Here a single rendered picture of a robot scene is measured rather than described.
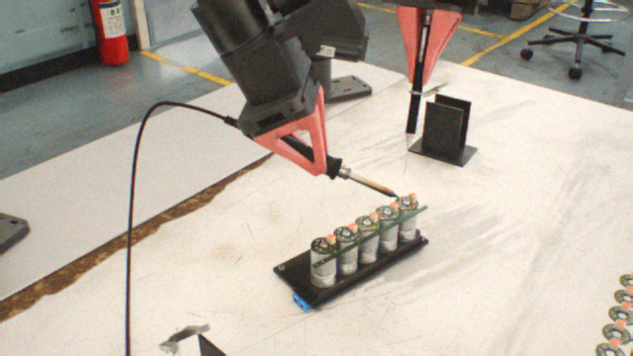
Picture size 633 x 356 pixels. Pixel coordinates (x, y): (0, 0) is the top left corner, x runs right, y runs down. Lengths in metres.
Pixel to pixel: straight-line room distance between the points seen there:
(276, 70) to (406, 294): 0.25
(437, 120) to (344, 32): 0.32
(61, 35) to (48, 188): 2.52
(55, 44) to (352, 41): 2.85
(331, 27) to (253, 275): 0.27
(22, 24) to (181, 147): 2.41
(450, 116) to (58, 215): 0.51
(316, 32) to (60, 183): 0.44
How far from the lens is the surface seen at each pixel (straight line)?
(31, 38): 3.25
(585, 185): 0.84
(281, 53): 0.53
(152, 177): 0.81
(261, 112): 0.54
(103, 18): 3.23
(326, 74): 0.96
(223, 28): 0.54
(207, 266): 0.64
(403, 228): 0.63
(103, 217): 0.75
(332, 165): 0.60
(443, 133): 0.82
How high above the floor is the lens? 1.16
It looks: 32 degrees down
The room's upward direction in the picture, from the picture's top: straight up
